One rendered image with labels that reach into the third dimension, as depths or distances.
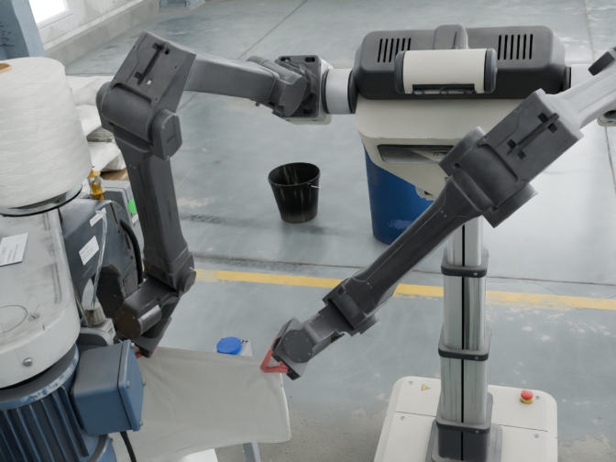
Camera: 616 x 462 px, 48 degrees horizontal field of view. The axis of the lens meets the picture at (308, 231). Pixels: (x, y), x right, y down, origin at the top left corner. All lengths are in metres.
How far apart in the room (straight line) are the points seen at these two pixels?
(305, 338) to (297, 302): 2.17
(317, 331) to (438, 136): 0.46
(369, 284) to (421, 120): 0.41
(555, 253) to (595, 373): 0.85
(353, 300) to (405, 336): 1.90
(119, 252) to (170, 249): 0.28
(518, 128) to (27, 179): 0.60
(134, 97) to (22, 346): 0.34
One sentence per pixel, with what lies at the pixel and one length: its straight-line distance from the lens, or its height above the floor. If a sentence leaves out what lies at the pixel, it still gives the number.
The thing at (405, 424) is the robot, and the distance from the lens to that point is 2.29.
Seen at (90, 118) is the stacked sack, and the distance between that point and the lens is 4.27.
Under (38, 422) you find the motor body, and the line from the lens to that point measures 1.01.
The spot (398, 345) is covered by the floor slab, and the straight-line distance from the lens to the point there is 2.98.
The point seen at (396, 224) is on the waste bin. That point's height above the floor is 0.14.
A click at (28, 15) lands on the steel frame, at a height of 0.69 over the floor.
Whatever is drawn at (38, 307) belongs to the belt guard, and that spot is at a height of 1.42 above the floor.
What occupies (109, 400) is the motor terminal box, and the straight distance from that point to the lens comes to 1.00.
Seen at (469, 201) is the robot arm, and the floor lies 1.49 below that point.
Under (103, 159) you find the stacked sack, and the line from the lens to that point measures 4.35.
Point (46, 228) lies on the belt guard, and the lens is 1.16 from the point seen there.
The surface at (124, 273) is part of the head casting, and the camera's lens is 1.46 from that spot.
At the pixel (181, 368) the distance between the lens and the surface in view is 1.40.
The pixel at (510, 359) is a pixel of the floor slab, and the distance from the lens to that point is 2.93.
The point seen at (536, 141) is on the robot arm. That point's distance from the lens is 0.85.
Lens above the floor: 1.91
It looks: 30 degrees down
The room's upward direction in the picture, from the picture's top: 7 degrees counter-clockwise
